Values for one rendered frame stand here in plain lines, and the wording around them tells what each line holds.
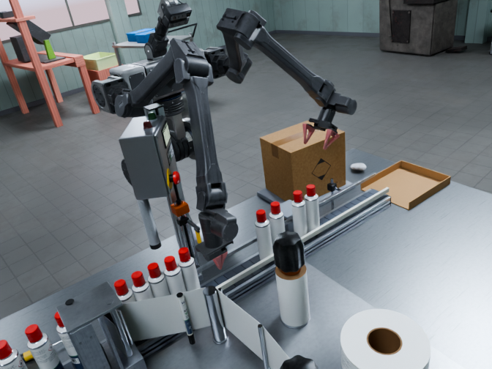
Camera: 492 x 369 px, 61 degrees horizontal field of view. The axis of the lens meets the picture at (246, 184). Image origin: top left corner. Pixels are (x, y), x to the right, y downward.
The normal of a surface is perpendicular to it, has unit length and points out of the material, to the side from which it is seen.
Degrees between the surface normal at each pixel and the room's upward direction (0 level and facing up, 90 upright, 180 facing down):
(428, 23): 90
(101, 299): 0
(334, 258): 0
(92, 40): 90
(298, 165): 90
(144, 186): 90
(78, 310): 0
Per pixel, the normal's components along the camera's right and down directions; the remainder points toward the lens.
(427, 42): -0.81, 0.37
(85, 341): 0.58, 0.32
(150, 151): 0.02, 0.48
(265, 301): -0.13, -0.87
